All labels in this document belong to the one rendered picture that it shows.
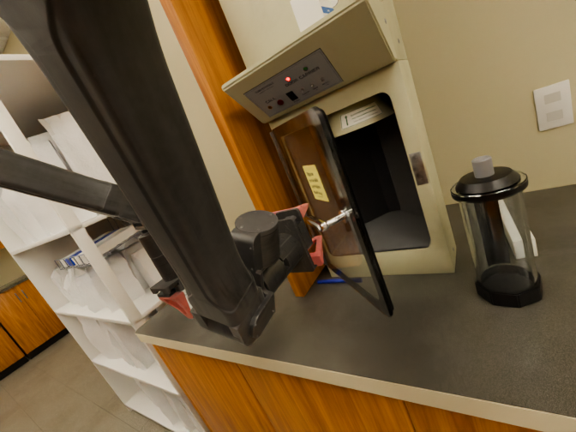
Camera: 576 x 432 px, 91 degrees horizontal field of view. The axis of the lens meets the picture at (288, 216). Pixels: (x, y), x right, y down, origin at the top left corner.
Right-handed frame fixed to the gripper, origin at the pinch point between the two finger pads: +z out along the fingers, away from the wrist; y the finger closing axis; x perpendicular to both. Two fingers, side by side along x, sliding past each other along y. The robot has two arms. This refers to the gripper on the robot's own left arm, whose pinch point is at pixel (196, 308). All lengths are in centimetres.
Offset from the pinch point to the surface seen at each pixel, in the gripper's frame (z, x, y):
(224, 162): -25, 50, 76
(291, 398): 33.3, -7.2, 5.9
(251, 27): -50, -20, 33
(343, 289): 16.1, -20.0, 27.1
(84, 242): -19, 70, 11
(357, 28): -37, -43, 24
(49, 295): 8, 178, 13
